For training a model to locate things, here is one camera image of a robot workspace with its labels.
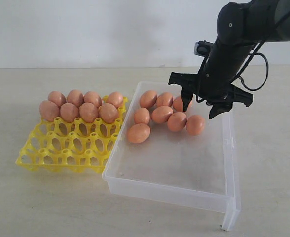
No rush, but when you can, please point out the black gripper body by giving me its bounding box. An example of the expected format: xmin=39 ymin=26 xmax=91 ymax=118
xmin=168 ymin=72 xmax=253 ymax=107

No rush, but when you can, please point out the brown egg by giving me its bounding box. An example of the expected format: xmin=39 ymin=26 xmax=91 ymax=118
xmin=106 ymin=91 xmax=124 ymax=108
xmin=127 ymin=123 xmax=150 ymax=144
xmin=172 ymin=95 xmax=184 ymax=112
xmin=84 ymin=91 xmax=103 ymax=108
xmin=48 ymin=91 xmax=67 ymax=107
xmin=67 ymin=89 xmax=84 ymax=108
xmin=156 ymin=92 xmax=174 ymax=107
xmin=151 ymin=106 xmax=174 ymax=124
xmin=79 ymin=102 xmax=99 ymax=123
xmin=134 ymin=107 xmax=150 ymax=125
xmin=139 ymin=90 xmax=157 ymax=109
xmin=186 ymin=115 xmax=205 ymax=136
xmin=60 ymin=103 xmax=80 ymax=123
xmin=167 ymin=112 xmax=187 ymax=132
xmin=39 ymin=100 xmax=60 ymax=122
xmin=99 ymin=103 xmax=119 ymax=124

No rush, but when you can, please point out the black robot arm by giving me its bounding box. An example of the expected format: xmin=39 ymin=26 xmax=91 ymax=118
xmin=169 ymin=0 xmax=290 ymax=119

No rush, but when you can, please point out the clear plastic container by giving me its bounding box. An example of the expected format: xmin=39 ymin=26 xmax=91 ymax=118
xmin=102 ymin=81 xmax=241 ymax=231

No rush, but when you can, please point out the yellow plastic egg tray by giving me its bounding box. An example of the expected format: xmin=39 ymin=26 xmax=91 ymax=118
xmin=15 ymin=97 xmax=128 ymax=173

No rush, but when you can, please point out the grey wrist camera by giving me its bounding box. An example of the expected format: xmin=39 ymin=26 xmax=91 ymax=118
xmin=194 ymin=40 xmax=214 ymax=57

